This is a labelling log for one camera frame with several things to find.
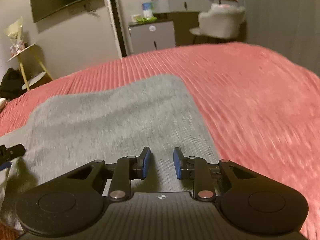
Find grey curtain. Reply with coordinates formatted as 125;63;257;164
238;0;319;74

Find black bag on floor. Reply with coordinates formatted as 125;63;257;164
0;68;24;100

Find blue white box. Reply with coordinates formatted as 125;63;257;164
142;2;153;19

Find grey upholstered chair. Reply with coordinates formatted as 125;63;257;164
189;3;246;44

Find pink ribbed bedspread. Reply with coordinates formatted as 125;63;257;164
1;42;319;239

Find yellow round side table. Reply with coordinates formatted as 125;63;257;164
7;43;54;91

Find grey vanity desk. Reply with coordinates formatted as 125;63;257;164
151;0;240;47

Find cream pillow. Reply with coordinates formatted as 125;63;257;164
0;98;7;111

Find grey sweatpants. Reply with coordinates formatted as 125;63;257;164
1;74;219;230

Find grey drawer cabinet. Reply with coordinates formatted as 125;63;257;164
128;20;176;54

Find wrapped flower bouquet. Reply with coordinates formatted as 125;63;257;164
4;17;25;56

